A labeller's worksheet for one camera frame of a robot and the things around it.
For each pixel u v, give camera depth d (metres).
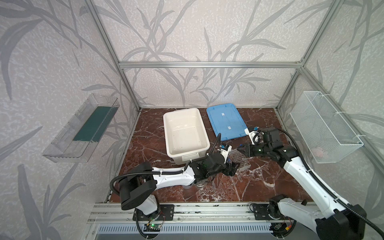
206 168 0.61
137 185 0.45
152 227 0.71
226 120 1.13
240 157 0.92
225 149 0.68
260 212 0.74
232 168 0.68
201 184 0.78
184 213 0.75
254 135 0.69
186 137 1.02
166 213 0.74
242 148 0.76
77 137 0.64
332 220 0.37
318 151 0.72
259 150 0.65
